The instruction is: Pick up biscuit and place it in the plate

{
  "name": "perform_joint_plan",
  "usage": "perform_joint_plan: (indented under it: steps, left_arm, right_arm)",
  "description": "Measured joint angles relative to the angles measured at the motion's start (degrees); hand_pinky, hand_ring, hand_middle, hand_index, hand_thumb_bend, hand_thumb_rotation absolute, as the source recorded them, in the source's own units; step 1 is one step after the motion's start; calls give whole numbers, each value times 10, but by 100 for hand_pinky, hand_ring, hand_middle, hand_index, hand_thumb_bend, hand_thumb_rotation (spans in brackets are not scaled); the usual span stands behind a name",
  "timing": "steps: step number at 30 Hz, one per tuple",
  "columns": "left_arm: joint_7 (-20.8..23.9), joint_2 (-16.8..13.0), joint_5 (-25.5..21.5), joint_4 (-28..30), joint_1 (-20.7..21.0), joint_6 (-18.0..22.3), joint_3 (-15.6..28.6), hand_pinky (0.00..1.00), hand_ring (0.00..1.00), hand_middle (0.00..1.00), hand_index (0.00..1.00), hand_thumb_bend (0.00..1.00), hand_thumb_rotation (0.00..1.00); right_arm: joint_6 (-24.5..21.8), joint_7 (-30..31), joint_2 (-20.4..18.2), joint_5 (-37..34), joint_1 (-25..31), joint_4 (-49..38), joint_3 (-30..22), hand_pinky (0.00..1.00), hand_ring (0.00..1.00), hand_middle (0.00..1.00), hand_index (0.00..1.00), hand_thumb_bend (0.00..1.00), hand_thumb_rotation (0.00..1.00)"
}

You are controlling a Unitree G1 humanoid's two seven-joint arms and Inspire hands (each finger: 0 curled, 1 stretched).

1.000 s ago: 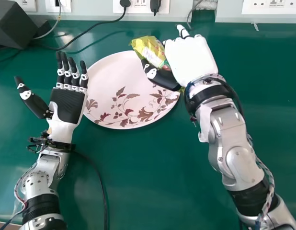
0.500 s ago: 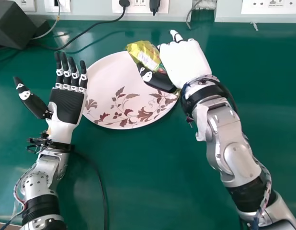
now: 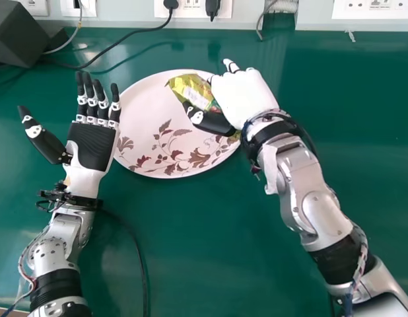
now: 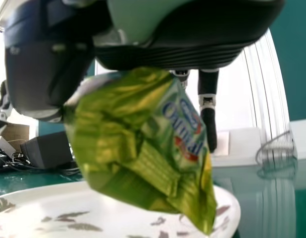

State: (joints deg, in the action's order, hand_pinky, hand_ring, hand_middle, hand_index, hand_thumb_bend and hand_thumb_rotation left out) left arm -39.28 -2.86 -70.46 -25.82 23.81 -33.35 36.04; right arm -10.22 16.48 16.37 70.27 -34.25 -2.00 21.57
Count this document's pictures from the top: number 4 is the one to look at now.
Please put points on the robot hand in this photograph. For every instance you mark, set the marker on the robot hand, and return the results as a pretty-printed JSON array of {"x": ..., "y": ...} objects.
[
  {"x": 168, "y": 29},
  {"x": 1, "y": 104}
]

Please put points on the large black box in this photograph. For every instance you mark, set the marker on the large black box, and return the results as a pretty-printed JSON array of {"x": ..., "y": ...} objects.
[{"x": 49, "y": 148}]

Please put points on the white plate brown leaf pattern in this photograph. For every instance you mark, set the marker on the white plate brown leaf pattern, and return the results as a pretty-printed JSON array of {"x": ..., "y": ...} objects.
[{"x": 68, "y": 205}]

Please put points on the brown cardboard box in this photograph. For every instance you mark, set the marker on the brown cardboard box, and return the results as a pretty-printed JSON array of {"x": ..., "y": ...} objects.
[{"x": 15, "y": 136}]

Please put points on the yellow-green biscuit packet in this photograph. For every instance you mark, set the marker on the yellow-green biscuit packet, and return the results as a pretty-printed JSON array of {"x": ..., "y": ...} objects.
[{"x": 123, "y": 138}]

